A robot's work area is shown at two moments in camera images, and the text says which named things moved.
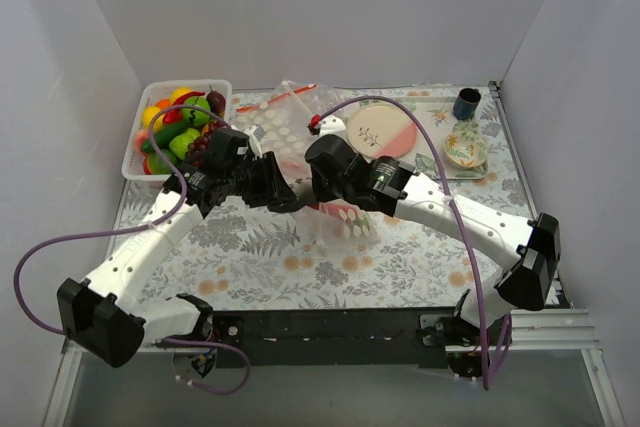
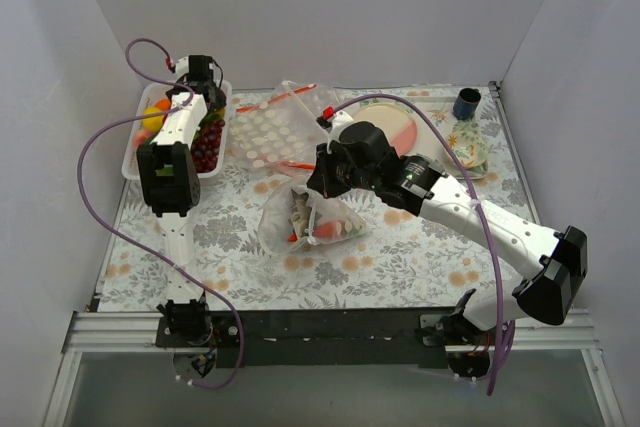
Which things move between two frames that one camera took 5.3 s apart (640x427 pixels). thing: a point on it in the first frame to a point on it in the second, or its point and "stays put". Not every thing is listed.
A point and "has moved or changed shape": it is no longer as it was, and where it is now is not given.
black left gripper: [272, 179] to [213, 97]
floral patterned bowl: [466, 155] stays put
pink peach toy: [139, 136] stays put
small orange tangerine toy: [163, 103] stays put
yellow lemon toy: [149, 114] stays put
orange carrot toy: [293, 166] to [323, 232]
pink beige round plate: [377, 130] stays put
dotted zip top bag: [327, 227] has moved or changed shape
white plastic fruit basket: [133, 161] stays put
